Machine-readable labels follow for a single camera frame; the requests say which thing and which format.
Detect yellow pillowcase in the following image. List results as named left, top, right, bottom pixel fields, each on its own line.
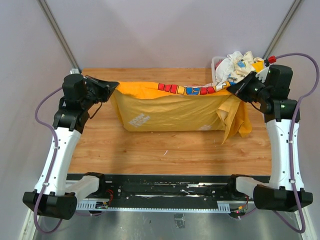
left=110, top=81, right=252, bottom=140

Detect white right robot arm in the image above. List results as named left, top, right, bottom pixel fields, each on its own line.
left=227, top=64, right=313, bottom=212

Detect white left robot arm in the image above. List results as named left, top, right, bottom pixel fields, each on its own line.
left=22, top=73, right=119, bottom=220

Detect white crumpled cloth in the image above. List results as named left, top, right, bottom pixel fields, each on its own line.
left=215, top=51, right=263, bottom=83

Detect yellow cloth in basket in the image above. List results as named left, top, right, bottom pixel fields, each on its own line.
left=251, top=60, right=265, bottom=73

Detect white plastic basket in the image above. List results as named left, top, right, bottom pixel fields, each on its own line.
left=211, top=56, right=226, bottom=84

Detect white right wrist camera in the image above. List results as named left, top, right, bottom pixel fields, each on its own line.
left=255, top=66, right=270, bottom=84

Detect aluminium frame post left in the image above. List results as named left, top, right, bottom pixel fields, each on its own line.
left=36, top=0, right=82, bottom=74

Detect aluminium frame post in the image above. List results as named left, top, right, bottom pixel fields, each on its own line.
left=263, top=0, right=304, bottom=59
left=36, top=0, right=82, bottom=74

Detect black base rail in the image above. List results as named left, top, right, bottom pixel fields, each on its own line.
left=64, top=173, right=271, bottom=208

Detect aluminium frame post right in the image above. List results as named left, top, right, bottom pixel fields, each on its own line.
left=263, top=0, right=304, bottom=59

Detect white cable duct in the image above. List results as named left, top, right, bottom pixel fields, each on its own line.
left=76, top=197, right=231, bottom=213

